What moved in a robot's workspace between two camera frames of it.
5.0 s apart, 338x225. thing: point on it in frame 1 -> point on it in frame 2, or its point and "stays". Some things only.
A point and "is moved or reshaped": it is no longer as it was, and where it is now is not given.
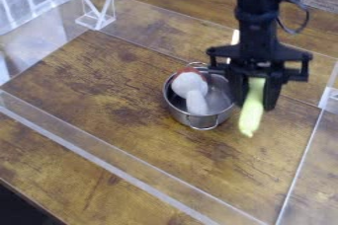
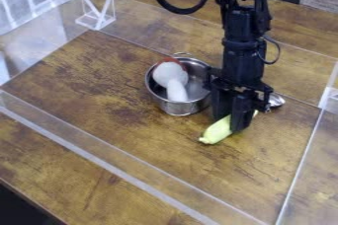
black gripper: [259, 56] -> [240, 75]
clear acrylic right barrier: [311, 199] stays
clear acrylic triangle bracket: [92, 18] stays
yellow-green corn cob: [252, 106] is moved or reshaped
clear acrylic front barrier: [63, 178] stays
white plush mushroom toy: [189, 85] -> [169, 73]
